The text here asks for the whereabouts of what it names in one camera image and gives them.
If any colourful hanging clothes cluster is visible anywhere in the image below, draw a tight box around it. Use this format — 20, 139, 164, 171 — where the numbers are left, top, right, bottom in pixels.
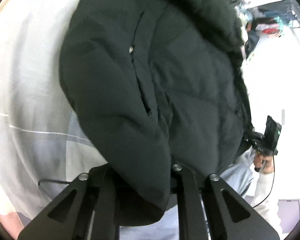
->
244, 7, 300, 57

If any right forearm white sleeve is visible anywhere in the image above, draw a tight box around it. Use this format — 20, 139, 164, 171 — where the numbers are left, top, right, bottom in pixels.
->
251, 173, 282, 235

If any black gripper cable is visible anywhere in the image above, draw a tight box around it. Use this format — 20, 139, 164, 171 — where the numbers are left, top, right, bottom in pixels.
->
251, 154, 276, 209

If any pastel patchwork bed quilt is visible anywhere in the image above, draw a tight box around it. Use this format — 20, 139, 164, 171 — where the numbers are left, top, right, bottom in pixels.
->
0, 0, 106, 239

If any black padded winter jacket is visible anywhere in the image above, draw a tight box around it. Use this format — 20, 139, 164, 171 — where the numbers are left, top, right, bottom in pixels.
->
59, 0, 253, 226

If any person's right hand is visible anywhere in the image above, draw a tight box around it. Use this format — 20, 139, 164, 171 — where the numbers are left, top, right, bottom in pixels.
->
253, 151, 275, 174

